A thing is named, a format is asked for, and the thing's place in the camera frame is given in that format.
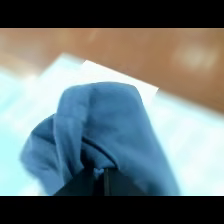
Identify blue T-shirt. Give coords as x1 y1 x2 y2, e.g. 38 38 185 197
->
19 81 181 197

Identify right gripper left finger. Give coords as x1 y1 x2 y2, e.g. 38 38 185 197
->
53 168 106 197

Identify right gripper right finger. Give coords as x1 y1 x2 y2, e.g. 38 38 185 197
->
104 167 148 197

